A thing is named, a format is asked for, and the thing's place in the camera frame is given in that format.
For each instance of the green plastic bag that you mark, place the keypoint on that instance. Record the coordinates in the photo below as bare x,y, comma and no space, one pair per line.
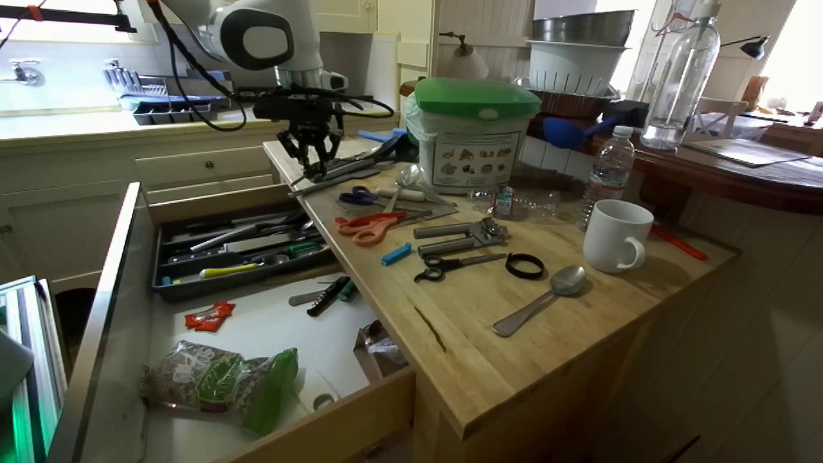
221,380

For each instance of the blue handled scissors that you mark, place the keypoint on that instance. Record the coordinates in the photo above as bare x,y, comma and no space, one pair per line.
379,198

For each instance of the green lidded plastic container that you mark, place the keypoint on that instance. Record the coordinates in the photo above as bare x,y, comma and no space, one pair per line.
468,132

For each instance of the white ceramic mug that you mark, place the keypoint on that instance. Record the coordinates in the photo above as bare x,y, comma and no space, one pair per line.
617,234

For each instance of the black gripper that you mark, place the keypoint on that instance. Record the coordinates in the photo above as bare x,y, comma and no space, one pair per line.
312,115

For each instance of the red plastic piece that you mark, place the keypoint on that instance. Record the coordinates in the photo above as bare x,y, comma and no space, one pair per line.
209,320

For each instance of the yellow handled metal scoop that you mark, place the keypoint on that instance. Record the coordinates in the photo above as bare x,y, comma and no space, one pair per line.
224,270

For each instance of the red pen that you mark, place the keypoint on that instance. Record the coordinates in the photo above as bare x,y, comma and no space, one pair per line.
683,245

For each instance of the metal can opener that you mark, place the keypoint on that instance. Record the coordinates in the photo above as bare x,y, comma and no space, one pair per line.
459,238

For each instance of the small black scissors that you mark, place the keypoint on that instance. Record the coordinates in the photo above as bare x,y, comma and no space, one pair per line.
436,267

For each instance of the metal spoon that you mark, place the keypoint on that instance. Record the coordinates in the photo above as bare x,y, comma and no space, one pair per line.
563,284

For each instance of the orange handled scissors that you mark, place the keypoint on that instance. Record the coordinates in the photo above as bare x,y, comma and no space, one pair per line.
371,226

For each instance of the brown cardboard box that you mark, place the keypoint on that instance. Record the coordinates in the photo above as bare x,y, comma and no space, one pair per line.
377,353

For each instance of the blue plastic clip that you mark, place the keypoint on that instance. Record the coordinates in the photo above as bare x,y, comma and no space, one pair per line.
393,254

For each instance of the tall glass bottle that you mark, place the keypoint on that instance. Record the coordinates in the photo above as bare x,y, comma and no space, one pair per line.
683,79

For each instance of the white colander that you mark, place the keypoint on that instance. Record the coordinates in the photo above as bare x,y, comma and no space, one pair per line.
571,68

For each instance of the dark cutlery tray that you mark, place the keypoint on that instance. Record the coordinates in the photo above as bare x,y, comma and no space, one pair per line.
281,238

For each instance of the open wooden drawer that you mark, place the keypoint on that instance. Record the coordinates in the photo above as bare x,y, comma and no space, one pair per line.
337,415

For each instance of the clear water bottle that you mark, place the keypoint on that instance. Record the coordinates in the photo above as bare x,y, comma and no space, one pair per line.
609,171

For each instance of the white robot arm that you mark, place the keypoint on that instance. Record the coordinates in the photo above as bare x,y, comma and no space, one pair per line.
274,36

